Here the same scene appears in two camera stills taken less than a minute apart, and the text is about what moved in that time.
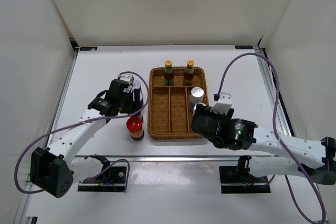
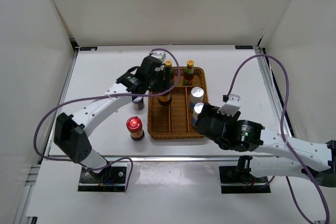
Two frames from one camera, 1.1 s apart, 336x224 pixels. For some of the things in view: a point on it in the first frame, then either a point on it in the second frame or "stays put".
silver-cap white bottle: x=197 y=96 stays put
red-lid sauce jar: x=134 y=124 stays put
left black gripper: x=134 y=105 -> x=161 y=85
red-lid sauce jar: x=137 y=119 -> x=164 y=100
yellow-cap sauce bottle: x=188 y=76 stays put
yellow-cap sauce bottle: x=168 y=75 stays put
